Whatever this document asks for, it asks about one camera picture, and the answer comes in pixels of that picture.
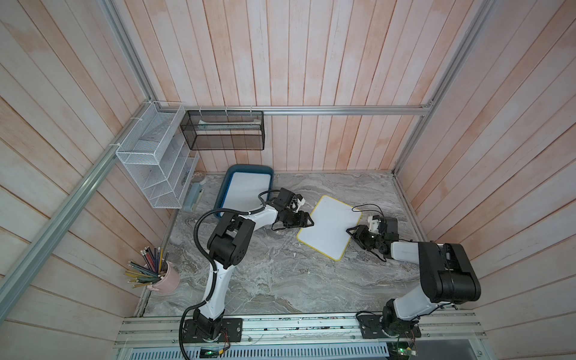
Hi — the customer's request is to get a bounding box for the yellow-framed whiteboard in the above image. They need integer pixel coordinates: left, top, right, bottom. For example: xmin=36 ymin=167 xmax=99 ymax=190
xmin=296 ymin=195 xmax=362 ymax=261

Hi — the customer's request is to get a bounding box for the teal plastic storage box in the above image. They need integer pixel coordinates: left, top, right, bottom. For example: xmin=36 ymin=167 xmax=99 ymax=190
xmin=214 ymin=164 xmax=274 ymax=209

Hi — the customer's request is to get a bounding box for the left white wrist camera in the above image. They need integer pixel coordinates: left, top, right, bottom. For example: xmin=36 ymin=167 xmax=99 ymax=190
xmin=289 ymin=193 xmax=305 ymax=212

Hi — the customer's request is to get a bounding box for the black mesh basket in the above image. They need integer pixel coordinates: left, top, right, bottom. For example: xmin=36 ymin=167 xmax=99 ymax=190
xmin=180 ymin=109 xmax=266 ymax=151

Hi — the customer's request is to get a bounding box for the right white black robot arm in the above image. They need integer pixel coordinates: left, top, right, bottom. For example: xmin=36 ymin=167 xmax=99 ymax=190
xmin=346 ymin=215 xmax=482 ymax=337

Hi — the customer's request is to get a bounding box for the pencil cup with pencils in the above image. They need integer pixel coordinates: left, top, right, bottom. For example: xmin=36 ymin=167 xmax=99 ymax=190
xmin=124 ymin=247 xmax=181 ymax=296

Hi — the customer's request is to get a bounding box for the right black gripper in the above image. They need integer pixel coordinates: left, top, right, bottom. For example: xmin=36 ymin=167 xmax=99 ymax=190
xmin=346 ymin=223 xmax=383 ymax=251

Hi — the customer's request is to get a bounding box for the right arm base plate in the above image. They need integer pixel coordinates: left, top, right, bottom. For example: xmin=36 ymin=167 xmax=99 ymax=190
xmin=355 ymin=310 xmax=422 ymax=339

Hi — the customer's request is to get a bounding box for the black corrugated cable conduit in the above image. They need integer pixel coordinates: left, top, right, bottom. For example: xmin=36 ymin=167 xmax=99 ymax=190
xmin=178 ymin=188 xmax=282 ymax=360

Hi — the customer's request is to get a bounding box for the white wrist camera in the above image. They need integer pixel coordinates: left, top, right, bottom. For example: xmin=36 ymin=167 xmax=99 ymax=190
xmin=367 ymin=215 xmax=382 ymax=233
xmin=289 ymin=193 xmax=305 ymax=212

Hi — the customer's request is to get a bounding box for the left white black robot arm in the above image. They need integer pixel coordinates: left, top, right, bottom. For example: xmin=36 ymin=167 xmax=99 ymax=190
xmin=187 ymin=187 xmax=314 ymax=328

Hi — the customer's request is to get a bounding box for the white wire mesh shelf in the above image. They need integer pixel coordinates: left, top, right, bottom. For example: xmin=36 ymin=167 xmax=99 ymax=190
xmin=116 ymin=101 xmax=200 ymax=209

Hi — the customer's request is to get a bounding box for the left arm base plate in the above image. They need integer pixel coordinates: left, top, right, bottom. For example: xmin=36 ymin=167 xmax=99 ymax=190
xmin=181 ymin=317 xmax=243 ymax=344

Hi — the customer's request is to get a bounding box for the blue-framed whiteboard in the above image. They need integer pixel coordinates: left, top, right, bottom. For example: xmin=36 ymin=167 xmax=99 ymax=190
xmin=220 ymin=172 xmax=272 ymax=212

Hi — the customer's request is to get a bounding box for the aluminium mounting rail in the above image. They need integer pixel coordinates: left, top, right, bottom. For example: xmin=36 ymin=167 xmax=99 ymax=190
xmin=111 ymin=308 xmax=496 ymax=359

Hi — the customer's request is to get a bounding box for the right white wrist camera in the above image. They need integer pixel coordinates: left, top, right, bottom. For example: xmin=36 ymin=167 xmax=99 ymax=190
xmin=367 ymin=215 xmax=382 ymax=233

